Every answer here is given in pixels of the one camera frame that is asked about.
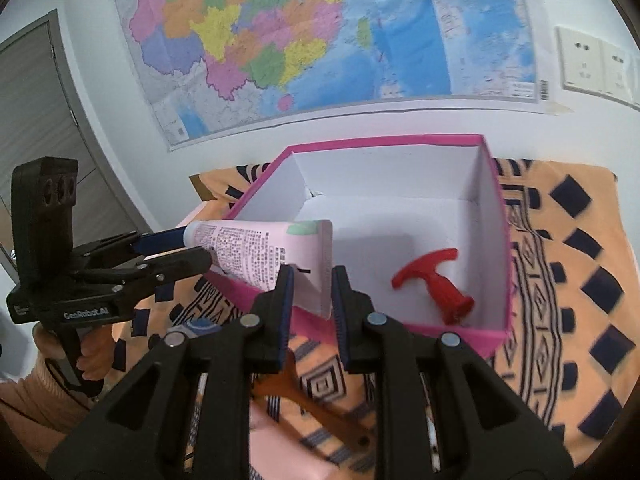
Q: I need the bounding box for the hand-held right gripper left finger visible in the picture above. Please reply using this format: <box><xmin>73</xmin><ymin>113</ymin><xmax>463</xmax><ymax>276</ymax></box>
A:
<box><xmin>46</xmin><ymin>264</ymin><xmax>296</xmax><ymax>480</ymax></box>

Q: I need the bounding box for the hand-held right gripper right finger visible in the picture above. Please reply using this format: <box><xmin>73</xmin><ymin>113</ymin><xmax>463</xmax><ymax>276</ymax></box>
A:
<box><xmin>331</xmin><ymin>265</ymin><xmax>576</xmax><ymax>480</ymax></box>

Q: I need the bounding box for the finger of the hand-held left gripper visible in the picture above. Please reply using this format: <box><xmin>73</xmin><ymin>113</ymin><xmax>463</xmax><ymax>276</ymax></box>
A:
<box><xmin>81</xmin><ymin>247</ymin><xmax>215</xmax><ymax>306</ymax></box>
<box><xmin>75</xmin><ymin>226</ymin><xmax>188</xmax><ymax>269</ymax></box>

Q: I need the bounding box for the teal white medicine box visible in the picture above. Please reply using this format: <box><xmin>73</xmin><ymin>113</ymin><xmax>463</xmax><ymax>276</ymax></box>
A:
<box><xmin>182</xmin><ymin>219</ymin><xmax>335</xmax><ymax>321</ymax></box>

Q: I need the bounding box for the brown wooden massage comb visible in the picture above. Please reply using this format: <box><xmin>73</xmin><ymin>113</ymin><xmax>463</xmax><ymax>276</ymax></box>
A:
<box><xmin>252</xmin><ymin>375</ymin><xmax>373</xmax><ymax>456</ymax></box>

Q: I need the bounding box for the red plastic handle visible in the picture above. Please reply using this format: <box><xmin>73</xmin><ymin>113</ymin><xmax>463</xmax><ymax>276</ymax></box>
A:
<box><xmin>391</xmin><ymin>247</ymin><xmax>476</xmax><ymax>326</ymax></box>

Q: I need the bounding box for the pink cardboard box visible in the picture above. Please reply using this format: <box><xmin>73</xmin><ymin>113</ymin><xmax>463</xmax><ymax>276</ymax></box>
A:
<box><xmin>220</xmin><ymin>134</ymin><xmax>515</xmax><ymax>358</ymax></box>

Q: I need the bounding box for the person's left forearm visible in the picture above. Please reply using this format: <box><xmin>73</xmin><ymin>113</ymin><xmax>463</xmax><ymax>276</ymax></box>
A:
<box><xmin>0</xmin><ymin>355</ymin><xmax>108</xmax><ymax>453</ymax></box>

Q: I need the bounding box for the person's left hand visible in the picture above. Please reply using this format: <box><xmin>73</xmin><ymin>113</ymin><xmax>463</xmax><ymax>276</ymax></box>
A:
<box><xmin>32</xmin><ymin>324</ymin><xmax>120</xmax><ymax>396</ymax></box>

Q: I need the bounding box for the grey door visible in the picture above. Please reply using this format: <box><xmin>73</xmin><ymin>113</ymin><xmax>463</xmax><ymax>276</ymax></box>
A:
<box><xmin>0</xmin><ymin>10</ymin><xmax>151</xmax><ymax>281</ymax></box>

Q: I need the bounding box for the orange patterned blanket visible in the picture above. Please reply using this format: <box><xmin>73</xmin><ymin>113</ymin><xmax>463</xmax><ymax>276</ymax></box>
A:
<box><xmin>112</xmin><ymin>157</ymin><xmax>626</xmax><ymax>480</ymax></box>

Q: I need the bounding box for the colourful wall map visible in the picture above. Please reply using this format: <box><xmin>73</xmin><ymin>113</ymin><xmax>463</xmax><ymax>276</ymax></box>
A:
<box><xmin>114</xmin><ymin>0</ymin><xmax>576</xmax><ymax>153</ymax></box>

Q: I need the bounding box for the white wall socket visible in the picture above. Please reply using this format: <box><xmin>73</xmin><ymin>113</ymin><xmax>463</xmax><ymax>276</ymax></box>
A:
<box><xmin>602</xmin><ymin>40</ymin><xmax>640</xmax><ymax>111</ymax></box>
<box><xmin>557</xmin><ymin>25</ymin><xmax>608</xmax><ymax>95</ymax></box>

